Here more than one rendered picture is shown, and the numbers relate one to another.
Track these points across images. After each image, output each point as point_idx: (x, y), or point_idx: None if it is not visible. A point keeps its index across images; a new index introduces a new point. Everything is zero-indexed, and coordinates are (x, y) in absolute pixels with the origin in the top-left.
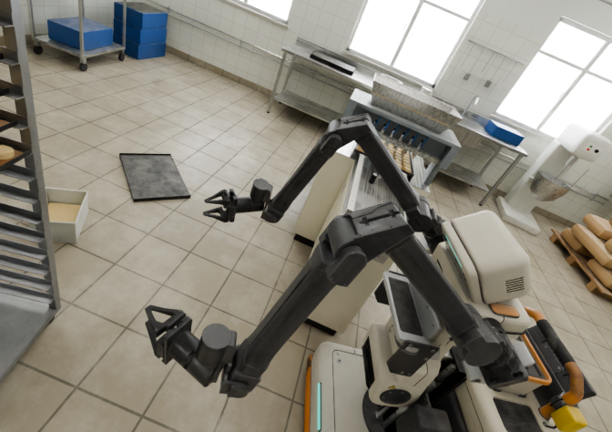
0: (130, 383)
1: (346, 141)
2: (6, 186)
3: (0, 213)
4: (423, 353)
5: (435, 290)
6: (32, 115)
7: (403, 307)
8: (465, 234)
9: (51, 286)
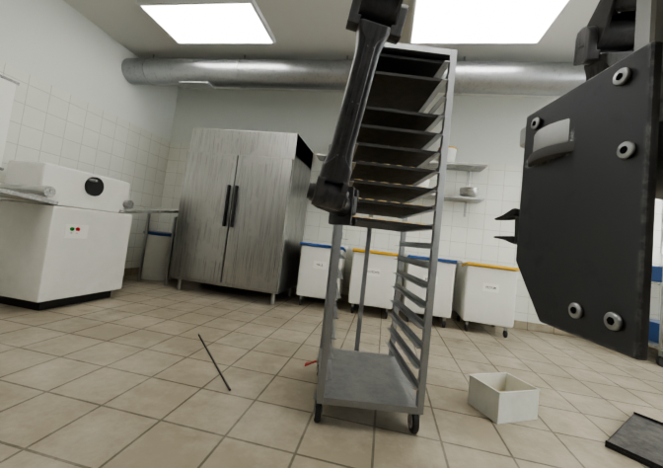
0: None
1: (602, 22)
2: (423, 263)
3: (415, 283)
4: (596, 123)
5: None
6: (440, 204)
7: None
8: None
9: (419, 368)
